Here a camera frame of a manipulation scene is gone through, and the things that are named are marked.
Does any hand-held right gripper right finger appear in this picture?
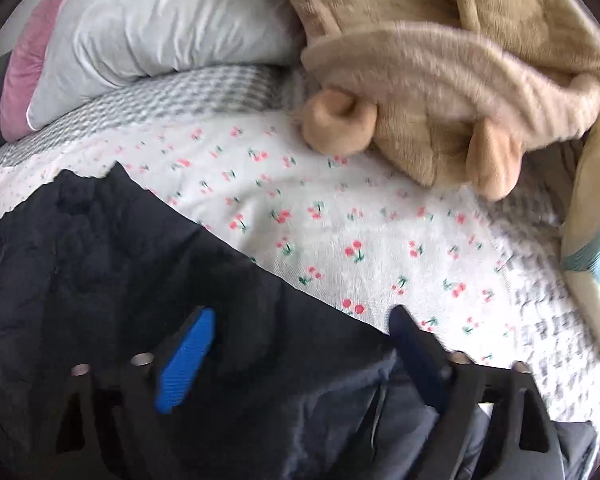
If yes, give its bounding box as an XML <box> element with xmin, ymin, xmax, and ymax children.
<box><xmin>389</xmin><ymin>304</ymin><xmax>567</xmax><ymax>480</ymax></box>

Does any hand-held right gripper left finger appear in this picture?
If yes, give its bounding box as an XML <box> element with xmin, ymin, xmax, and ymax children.
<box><xmin>46</xmin><ymin>306</ymin><xmax>217</xmax><ymax>480</ymax></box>

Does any black puffer jacket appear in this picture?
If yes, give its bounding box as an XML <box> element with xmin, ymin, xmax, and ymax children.
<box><xmin>0</xmin><ymin>162</ymin><xmax>600</xmax><ymax>480</ymax></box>

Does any cherry print bedsheet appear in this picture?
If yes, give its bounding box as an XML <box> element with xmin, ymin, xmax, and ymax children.
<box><xmin>0</xmin><ymin>110</ymin><xmax>600</xmax><ymax>442</ymax></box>

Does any cream and teal plush cushion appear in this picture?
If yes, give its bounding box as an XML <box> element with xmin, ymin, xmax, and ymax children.
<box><xmin>560</xmin><ymin>67</ymin><xmax>600</xmax><ymax>361</ymax></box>

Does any grey checkered blanket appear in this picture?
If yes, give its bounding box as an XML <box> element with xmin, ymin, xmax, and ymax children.
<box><xmin>0</xmin><ymin>62</ymin><xmax>292</xmax><ymax>172</ymax></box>

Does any tan fleece blanket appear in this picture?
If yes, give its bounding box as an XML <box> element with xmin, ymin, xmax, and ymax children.
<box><xmin>270</xmin><ymin>0</ymin><xmax>600</xmax><ymax>204</ymax></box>

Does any pink plush pillow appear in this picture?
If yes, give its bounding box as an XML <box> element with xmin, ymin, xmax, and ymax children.
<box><xmin>0</xmin><ymin>0</ymin><xmax>81</xmax><ymax>142</ymax></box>

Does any white pillow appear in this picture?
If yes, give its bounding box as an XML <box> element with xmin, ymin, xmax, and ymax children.
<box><xmin>27</xmin><ymin>0</ymin><xmax>307</xmax><ymax>132</ymax></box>

